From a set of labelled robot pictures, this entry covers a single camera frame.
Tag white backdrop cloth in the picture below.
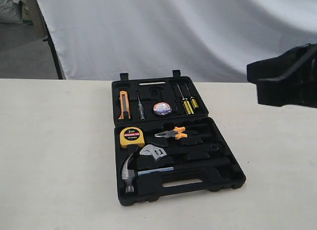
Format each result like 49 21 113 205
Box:
37 0 317 82

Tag black electrical tape roll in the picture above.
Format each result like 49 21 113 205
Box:
153 102 171 116

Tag clear voltage tester screwdriver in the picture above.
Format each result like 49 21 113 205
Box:
137 92 145 120

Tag small yellow black screwdriver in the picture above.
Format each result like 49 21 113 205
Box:
185 84 199 109

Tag yellow measuring tape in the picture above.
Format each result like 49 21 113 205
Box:
119 127 145 148

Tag adjustable wrench black handle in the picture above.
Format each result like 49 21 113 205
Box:
139 143 221 162

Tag large yellow black screwdriver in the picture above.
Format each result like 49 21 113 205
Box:
176 84 194 115

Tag cardboard box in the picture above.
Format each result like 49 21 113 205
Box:
26 0 47 39

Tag orange handled pliers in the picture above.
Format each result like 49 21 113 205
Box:
154 126 206 141

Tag white sack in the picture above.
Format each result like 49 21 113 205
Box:
0 0 22 24

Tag black backdrop stand pole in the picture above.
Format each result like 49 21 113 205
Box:
42 17 64 80

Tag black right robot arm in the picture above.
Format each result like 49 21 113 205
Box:
247 43 317 108

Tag black plastic tool case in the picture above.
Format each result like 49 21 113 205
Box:
111 70 246 206

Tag claw hammer black grip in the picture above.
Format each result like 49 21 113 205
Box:
121 153 230 193

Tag orange utility knife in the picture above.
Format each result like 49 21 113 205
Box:
118 91 131 120

